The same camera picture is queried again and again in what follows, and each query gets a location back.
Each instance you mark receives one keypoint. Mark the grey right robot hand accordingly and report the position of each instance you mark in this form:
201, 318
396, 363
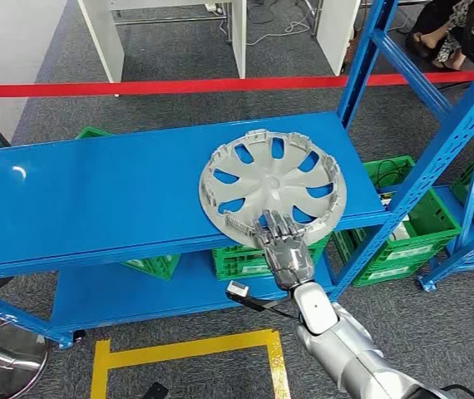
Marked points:
291, 261

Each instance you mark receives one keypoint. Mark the grey plastic wheel hubcap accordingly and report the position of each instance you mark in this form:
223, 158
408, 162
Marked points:
270, 182

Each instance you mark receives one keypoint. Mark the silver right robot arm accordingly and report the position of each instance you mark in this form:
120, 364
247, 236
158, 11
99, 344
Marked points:
345, 352

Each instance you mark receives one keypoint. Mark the yellow floor tape square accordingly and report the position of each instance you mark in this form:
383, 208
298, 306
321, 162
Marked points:
179, 348

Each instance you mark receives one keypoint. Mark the red barrier belt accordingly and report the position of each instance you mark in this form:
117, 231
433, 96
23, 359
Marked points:
137, 88

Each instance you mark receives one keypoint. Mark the person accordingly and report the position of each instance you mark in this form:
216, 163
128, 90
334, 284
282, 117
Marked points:
470, 22

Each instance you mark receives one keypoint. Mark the dark left wrist camera box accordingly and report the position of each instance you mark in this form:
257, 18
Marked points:
155, 392

